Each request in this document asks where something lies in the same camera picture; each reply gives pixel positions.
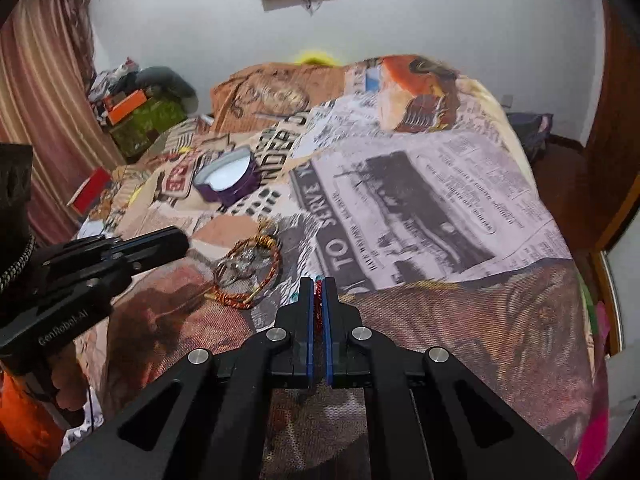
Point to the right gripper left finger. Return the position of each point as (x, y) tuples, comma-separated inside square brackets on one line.
[(206, 417)]

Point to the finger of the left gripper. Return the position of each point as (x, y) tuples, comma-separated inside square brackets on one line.
[(149, 251)]

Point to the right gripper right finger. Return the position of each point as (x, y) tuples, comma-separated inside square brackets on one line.
[(428, 415)]

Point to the purple heart jewelry box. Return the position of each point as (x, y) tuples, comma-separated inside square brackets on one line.
[(228, 178)]

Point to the operator left hand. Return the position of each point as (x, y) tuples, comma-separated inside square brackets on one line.
[(69, 379)]

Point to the red white box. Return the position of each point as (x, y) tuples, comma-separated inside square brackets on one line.
[(89, 192)]

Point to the green patterned cloth box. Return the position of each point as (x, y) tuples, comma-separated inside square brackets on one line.
[(138, 130)]

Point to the orange box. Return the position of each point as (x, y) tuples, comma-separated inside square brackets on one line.
[(118, 110)]

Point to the striped red curtain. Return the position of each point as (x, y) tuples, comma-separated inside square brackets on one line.
[(46, 72)]

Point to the newspaper print bed cover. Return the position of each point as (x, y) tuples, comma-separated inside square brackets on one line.
[(403, 181)]

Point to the brown wooden wardrobe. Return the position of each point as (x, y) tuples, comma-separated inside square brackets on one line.
[(612, 161)]

